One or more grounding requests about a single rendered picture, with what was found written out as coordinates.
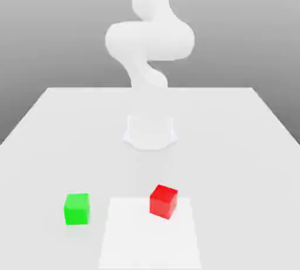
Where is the small red cube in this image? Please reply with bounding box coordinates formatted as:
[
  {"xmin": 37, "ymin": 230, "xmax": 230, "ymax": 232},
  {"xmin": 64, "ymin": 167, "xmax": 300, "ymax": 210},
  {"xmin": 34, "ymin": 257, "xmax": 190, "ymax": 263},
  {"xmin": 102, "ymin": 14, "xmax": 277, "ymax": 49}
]
[{"xmin": 149, "ymin": 183, "xmax": 179, "ymax": 220}]

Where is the small green cube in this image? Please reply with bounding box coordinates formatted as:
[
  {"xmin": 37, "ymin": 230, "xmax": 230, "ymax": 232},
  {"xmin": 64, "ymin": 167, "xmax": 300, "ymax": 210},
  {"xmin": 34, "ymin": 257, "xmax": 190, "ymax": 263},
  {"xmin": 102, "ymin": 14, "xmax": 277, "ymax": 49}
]
[{"xmin": 63, "ymin": 193, "xmax": 91, "ymax": 226}]

